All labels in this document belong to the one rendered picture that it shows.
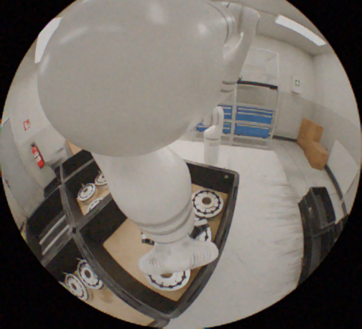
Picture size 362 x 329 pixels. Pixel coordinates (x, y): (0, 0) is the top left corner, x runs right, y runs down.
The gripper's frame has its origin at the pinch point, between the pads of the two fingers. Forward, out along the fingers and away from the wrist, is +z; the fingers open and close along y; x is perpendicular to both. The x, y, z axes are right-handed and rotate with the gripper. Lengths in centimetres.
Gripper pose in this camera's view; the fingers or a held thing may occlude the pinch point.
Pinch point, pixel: (179, 239)
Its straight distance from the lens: 30.4
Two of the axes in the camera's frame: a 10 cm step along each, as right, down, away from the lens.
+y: -9.6, 2.1, -1.8
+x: 2.6, 4.7, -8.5
